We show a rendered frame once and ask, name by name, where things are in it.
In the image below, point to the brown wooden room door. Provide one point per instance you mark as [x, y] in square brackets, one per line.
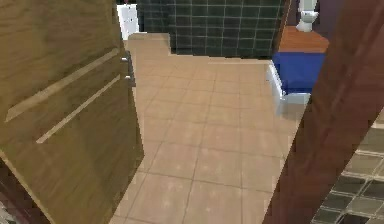
[63, 110]

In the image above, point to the white toilet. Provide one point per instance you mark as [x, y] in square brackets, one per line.
[307, 16]

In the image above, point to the dark brown door frame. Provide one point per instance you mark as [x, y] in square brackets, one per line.
[333, 123]

